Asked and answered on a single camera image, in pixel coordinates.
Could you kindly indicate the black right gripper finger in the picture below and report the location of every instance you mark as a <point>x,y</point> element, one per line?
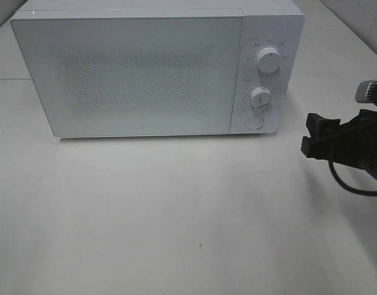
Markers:
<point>316,148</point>
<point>319,126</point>

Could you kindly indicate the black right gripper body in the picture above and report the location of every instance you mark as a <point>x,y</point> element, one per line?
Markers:
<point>356,145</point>

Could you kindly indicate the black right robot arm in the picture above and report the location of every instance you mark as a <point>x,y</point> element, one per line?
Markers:
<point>352,144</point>

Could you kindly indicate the round white door button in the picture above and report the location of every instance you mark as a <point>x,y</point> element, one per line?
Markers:
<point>254,122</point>

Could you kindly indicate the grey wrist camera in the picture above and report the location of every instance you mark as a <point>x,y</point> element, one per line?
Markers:
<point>367,92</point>

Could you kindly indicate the white microwave oven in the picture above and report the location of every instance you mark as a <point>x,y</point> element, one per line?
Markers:
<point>277,23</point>

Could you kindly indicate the white microwave knob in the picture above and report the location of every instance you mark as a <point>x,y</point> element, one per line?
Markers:
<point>268,59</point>
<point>260,97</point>

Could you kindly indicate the white microwave door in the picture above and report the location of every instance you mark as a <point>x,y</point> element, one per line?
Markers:
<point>133,77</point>

